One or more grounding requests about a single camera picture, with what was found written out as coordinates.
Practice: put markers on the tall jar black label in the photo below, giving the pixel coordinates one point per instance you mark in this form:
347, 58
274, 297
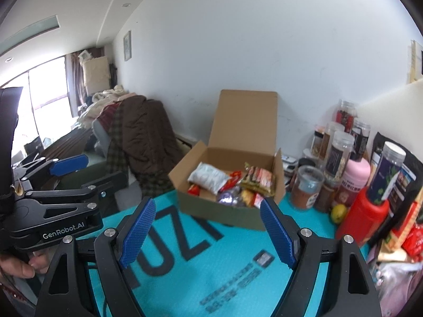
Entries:
338, 158

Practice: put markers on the tall jar purple label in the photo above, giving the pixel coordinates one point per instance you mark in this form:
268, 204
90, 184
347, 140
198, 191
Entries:
385, 175

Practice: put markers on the framed wall picture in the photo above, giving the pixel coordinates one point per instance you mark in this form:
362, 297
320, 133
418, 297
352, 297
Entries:
127, 45

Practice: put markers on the person's left hand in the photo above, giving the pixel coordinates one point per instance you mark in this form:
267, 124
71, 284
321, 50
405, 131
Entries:
19, 269

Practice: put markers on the red bottle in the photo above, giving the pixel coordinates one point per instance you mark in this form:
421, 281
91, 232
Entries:
360, 221

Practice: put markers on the clear jar brown powder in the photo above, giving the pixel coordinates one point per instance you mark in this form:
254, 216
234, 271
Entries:
307, 188

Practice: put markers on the wooden frame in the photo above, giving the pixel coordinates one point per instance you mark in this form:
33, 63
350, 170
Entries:
414, 61

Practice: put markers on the dark green sofa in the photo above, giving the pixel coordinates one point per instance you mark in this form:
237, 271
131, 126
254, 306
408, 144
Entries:
89, 171

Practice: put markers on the tall jar brown label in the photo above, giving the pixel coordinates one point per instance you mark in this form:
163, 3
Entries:
330, 132

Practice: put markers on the brown labelled jar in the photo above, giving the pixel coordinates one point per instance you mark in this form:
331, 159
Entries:
325, 198

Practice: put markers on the pink bottle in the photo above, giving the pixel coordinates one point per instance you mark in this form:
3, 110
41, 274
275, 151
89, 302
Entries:
353, 185

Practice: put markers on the cardboard box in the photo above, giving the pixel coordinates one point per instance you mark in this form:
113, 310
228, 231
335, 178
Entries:
244, 122

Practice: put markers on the teal printed mat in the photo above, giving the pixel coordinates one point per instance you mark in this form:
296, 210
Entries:
214, 264

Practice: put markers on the red foil packet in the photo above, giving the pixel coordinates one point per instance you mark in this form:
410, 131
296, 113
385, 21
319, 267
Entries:
413, 239

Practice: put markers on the clear jar dark contents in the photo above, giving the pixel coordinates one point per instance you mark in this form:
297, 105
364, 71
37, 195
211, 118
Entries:
361, 138

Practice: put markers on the brown curtain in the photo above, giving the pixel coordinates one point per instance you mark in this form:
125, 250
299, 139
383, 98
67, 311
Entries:
76, 82

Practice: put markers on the beige cushion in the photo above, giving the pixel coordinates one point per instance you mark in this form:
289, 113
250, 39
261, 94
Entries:
95, 74

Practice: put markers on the red striped cloth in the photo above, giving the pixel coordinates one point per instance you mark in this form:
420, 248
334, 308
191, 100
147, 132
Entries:
109, 114

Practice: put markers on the pile of beige clothes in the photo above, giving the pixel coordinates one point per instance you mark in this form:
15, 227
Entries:
99, 100

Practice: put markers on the brown jacket on chair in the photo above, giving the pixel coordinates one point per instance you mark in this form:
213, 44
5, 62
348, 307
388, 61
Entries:
148, 132

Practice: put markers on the green fruit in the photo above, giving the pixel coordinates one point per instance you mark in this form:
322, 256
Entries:
338, 214

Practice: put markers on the white purple snack packet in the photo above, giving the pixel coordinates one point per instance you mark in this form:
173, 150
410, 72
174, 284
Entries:
229, 197

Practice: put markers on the red orange snack packet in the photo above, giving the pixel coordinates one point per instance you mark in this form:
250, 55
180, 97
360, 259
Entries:
194, 190

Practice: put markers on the white grey-print snack packet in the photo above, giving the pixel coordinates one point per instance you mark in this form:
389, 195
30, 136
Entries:
208, 178

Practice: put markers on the window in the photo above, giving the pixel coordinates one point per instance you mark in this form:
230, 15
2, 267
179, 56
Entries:
46, 99

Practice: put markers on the pink plastic bag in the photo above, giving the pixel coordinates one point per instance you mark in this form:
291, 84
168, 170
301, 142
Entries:
400, 287

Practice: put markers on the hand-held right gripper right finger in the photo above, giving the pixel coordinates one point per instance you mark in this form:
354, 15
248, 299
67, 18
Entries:
279, 234

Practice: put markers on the yellow red carton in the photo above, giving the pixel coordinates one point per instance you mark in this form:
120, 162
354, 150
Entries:
401, 228

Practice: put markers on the yellow biscuit packet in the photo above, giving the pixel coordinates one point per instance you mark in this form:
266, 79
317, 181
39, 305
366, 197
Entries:
252, 199

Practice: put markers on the black paper bag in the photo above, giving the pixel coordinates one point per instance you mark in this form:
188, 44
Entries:
33, 147

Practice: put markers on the clear jar red contents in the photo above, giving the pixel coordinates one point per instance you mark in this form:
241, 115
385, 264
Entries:
347, 115

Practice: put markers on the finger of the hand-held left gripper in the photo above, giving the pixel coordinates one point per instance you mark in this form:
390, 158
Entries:
69, 165
109, 181

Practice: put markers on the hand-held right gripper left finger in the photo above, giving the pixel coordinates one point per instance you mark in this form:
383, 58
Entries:
138, 231

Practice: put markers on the small jar brown contents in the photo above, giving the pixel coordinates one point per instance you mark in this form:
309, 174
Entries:
317, 145

